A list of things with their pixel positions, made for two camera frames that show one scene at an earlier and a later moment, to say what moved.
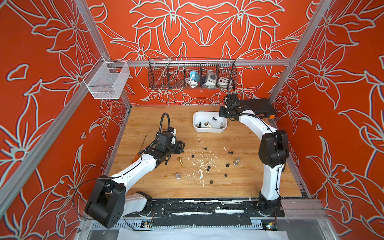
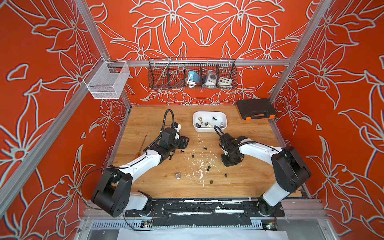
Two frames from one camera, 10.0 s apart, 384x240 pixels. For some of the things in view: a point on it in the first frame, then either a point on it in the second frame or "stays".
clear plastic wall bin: [107, 79] stays
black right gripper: [221, 112] → [226, 163]
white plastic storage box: [209, 122] stays
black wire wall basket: [188, 73] stays
